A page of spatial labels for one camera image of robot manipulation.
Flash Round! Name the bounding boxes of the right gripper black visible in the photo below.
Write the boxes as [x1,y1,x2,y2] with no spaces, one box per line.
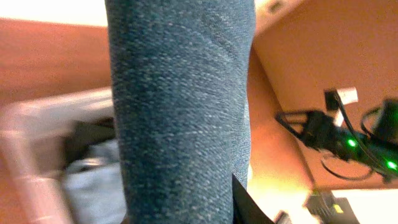
[275,110,359,161]

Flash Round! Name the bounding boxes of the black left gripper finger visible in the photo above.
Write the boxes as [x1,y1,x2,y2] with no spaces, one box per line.
[232,175,274,224]

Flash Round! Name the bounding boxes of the dark blue jeans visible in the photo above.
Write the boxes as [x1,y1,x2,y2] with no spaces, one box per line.
[105,0,256,223]

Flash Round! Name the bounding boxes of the light blue jeans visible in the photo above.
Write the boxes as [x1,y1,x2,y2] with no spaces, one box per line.
[62,139,126,224]

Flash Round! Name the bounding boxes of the black garment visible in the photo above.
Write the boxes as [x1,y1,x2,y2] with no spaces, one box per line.
[63,117,116,169]

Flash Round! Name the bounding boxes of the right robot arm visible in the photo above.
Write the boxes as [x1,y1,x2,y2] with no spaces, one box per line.
[275,94,397,184]

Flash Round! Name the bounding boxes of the clear plastic storage bin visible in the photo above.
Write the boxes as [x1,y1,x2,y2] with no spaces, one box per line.
[1,88,113,223]

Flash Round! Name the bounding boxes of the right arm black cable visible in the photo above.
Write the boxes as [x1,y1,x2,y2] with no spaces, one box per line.
[320,91,398,182]

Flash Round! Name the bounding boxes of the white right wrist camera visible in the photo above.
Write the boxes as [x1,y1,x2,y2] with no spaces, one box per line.
[324,87,358,127]

